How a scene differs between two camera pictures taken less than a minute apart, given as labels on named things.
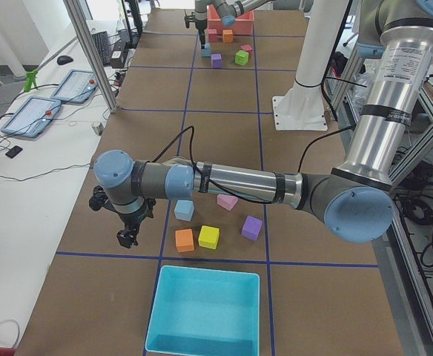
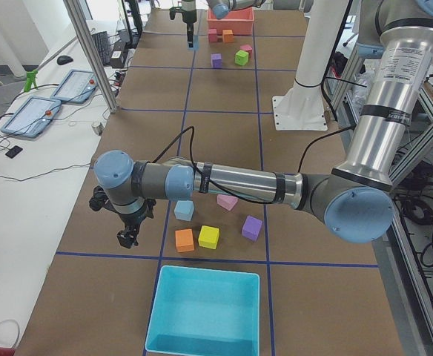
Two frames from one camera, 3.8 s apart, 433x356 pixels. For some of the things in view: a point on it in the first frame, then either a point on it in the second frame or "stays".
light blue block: [184, 210] stays
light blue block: [206, 52] -> [196, 43]
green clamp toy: [31, 77] stays
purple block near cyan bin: [252, 228] stays
